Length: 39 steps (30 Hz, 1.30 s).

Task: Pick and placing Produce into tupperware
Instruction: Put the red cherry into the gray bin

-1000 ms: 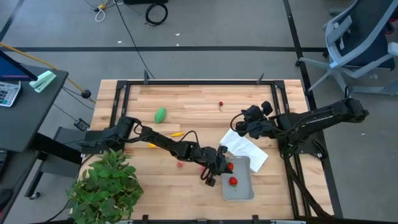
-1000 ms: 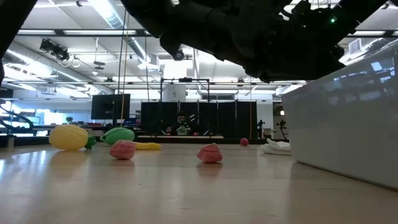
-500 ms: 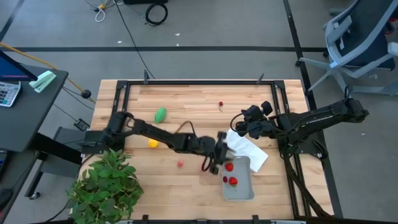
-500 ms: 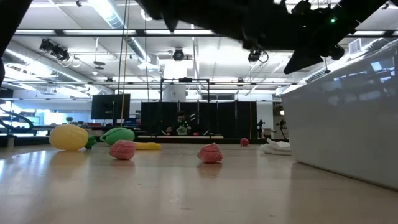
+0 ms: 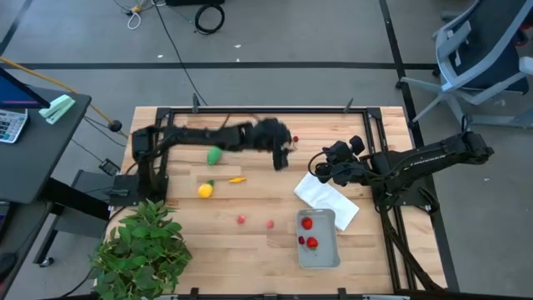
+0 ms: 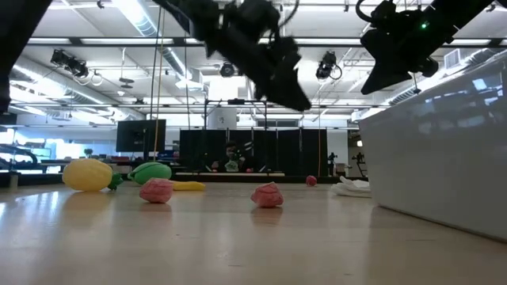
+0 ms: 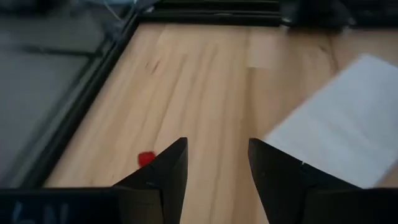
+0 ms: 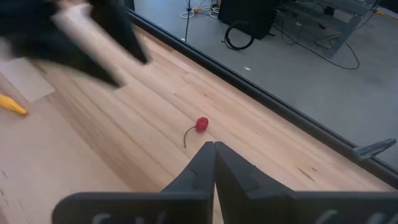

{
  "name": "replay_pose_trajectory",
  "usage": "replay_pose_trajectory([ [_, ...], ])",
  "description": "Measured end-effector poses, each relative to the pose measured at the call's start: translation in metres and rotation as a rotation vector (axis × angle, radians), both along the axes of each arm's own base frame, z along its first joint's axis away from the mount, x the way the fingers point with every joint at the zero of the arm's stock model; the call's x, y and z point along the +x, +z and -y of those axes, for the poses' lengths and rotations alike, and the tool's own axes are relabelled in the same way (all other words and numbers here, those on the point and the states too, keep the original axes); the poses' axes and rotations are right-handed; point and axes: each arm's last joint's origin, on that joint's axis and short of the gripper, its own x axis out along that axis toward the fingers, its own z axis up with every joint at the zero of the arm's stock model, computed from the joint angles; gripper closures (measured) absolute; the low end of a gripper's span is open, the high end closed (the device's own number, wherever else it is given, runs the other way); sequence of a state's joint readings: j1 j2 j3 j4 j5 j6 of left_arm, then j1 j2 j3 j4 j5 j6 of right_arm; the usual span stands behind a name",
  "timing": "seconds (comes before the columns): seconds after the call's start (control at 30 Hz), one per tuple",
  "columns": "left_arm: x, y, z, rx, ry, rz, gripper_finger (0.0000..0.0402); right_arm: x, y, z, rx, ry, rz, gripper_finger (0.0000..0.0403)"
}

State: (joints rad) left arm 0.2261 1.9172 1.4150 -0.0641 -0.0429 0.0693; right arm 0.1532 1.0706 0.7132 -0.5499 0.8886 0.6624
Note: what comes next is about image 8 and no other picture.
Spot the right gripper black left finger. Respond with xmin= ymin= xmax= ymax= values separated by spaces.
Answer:
xmin=52 ymin=141 xmax=216 ymax=224

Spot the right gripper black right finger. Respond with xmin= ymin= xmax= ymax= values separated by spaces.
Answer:
xmin=214 ymin=141 xmax=398 ymax=224

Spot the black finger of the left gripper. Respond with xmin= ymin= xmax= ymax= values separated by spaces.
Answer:
xmin=88 ymin=0 xmax=150 ymax=65
xmin=12 ymin=21 xmax=124 ymax=88

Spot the red toy pepper long stem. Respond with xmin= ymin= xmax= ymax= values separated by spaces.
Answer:
xmin=182 ymin=116 xmax=210 ymax=149

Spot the yellow toy chili pepper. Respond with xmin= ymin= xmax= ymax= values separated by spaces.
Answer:
xmin=0 ymin=93 xmax=28 ymax=116

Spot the dark table clamp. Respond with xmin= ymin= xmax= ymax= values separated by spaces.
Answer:
xmin=353 ymin=138 xmax=397 ymax=162

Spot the black box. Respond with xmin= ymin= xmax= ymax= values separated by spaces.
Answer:
xmin=217 ymin=0 xmax=280 ymax=40

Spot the grey metal stand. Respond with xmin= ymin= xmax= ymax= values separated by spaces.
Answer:
xmin=279 ymin=0 xmax=383 ymax=60

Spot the white cable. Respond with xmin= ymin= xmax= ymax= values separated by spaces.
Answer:
xmin=179 ymin=5 xmax=222 ymax=19

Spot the long black floor cable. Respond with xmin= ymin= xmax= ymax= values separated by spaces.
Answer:
xmin=184 ymin=0 xmax=192 ymax=43

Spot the coiled black cable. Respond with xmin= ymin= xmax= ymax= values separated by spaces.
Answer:
xmin=223 ymin=20 xmax=256 ymax=52

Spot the thin black floor cable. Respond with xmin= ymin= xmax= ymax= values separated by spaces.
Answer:
xmin=273 ymin=14 xmax=361 ymax=71

